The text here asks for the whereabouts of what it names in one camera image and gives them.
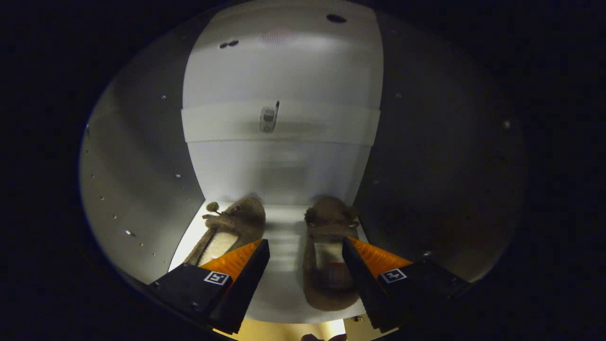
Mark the grey shoe cabinet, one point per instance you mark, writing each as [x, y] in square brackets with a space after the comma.
[284, 166]

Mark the small grey cabinet fitting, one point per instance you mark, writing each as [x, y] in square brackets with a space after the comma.
[268, 118]

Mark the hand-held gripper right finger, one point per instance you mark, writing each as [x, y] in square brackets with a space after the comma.
[367, 284]

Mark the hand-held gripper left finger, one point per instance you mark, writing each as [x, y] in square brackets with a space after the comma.
[244, 284]

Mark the brown fuzzy shoe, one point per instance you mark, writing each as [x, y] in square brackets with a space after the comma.
[236, 222]
[329, 284]

